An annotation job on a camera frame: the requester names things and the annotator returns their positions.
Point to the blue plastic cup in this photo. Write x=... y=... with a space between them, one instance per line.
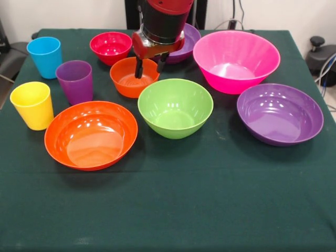
x=48 y=65

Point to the black equipment with knob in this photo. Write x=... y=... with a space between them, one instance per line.
x=319 y=60

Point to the dark green table cloth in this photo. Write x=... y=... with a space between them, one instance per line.
x=168 y=197

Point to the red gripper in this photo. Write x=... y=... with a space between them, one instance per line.
x=149 y=51

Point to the black chair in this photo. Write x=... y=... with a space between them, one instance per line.
x=11 y=60

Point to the green bowl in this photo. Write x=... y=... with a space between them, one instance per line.
x=173 y=126

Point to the large orange bowl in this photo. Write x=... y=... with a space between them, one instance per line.
x=89 y=136

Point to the purple plastic cup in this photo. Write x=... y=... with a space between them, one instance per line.
x=76 y=89

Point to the small red bowl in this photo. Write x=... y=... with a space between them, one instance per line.
x=110 y=56

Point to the small orange bowl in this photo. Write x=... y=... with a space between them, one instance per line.
x=126 y=89

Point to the purple bowl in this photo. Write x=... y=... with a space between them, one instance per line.
x=278 y=120
x=191 y=42

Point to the yellow plastic cup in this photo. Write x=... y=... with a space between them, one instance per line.
x=32 y=115

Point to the large pink bowl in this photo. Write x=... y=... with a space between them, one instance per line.
x=236 y=78

